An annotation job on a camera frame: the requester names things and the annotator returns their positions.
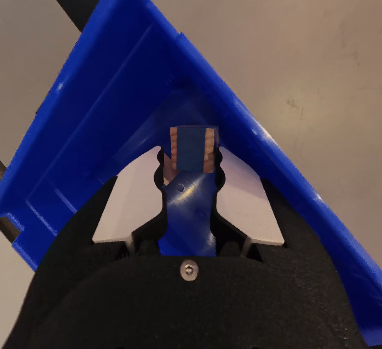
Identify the small wooden cube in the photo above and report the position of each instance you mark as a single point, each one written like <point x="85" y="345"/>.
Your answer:
<point x="191" y="149"/>

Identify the blue plastic bin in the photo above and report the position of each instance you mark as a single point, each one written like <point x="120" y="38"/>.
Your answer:
<point x="119" y="116"/>

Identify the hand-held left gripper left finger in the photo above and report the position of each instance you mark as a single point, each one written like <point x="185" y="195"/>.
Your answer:
<point x="134" y="199"/>

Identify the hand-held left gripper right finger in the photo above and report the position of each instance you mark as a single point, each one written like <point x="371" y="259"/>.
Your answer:
<point x="241" y="202"/>

